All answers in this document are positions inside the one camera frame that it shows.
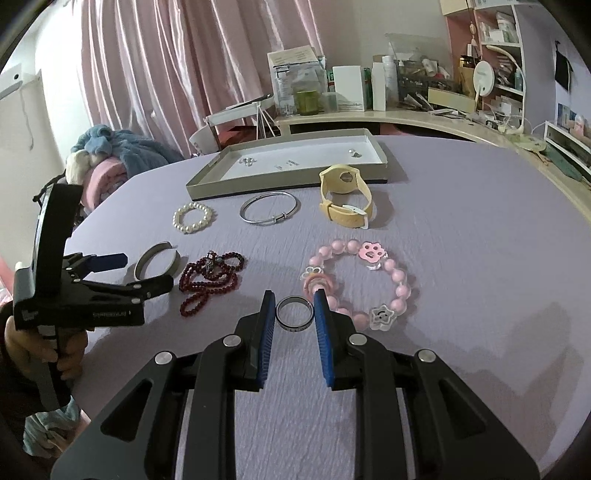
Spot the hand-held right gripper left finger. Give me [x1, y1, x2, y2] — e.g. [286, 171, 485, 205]
[51, 290, 276, 480]

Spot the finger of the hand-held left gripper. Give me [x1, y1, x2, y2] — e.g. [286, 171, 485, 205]
[62, 253, 129, 280]
[88, 274, 175, 301]

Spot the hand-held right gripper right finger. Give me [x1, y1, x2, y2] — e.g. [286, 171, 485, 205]
[313, 291, 539, 480]

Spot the wide silver bangle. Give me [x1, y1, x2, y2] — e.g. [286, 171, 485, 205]
[134, 242, 182, 281]

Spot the black silver ring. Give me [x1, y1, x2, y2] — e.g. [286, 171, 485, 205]
[276, 296, 315, 332]

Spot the dark red bead necklace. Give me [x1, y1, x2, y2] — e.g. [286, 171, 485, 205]
[179, 251, 245, 319]

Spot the white pearl bracelet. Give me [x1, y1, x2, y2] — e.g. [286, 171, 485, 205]
[173, 202, 215, 234]

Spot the pink bead charm bracelet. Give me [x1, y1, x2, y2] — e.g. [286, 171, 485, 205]
[302, 239, 413, 332]

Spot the thin silver bangle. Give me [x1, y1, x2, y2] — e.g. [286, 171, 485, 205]
[239, 191, 300, 226]

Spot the yellow wrist watch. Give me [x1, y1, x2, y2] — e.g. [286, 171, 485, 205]
[320, 164, 377, 230]

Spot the grey cardboard tray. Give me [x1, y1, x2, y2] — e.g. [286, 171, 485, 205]
[186, 129, 389, 201]

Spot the person's left hand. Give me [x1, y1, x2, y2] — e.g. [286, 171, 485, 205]
[4, 316, 88, 380]

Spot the pink blanket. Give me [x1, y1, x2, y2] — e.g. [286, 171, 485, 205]
[81, 157, 129, 208]

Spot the blue fluffy blanket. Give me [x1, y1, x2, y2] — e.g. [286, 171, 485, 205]
[71, 124, 185, 178]

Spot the teal cloth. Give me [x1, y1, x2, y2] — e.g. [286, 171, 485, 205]
[23, 399, 93, 457]

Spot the white chair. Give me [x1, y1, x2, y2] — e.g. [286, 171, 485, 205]
[189, 95, 278, 155]

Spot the pink curtain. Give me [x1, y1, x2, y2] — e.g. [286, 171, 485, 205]
[81, 0, 324, 158]

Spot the green glass jar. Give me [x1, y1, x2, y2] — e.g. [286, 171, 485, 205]
[297, 90, 319, 116]

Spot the cream curved desk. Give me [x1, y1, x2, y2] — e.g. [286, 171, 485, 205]
[272, 104, 591, 195]

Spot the clear bag of boxes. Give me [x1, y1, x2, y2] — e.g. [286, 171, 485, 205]
[268, 46, 326, 116]

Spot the large white box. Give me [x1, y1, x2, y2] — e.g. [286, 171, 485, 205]
[331, 65, 366, 112]

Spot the tall white box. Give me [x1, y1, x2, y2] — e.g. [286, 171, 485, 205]
[372, 62, 387, 112]

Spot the cream rectangular box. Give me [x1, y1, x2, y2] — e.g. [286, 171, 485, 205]
[427, 88, 476, 114]

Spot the white spray bottle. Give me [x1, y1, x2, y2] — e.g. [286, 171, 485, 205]
[382, 55, 399, 104]

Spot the green paper fan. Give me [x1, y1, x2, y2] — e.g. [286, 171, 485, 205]
[513, 136, 548, 153]

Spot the clear acrylic organizer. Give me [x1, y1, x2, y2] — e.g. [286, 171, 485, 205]
[385, 32, 451, 109]

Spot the round white mirror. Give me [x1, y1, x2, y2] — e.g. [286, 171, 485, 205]
[473, 60, 496, 112]

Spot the white drawer unit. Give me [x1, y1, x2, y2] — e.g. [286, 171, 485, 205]
[544, 121, 591, 172]

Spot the cream desk lamp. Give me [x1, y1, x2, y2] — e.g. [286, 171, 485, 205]
[485, 44, 532, 136]

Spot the white wall device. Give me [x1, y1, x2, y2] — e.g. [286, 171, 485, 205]
[0, 71, 24, 99]

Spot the white wall shelf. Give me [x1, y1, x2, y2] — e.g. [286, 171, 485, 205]
[475, 4, 527, 116]

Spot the black drawstring pouch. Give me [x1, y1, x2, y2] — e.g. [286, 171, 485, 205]
[554, 41, 574, 90]

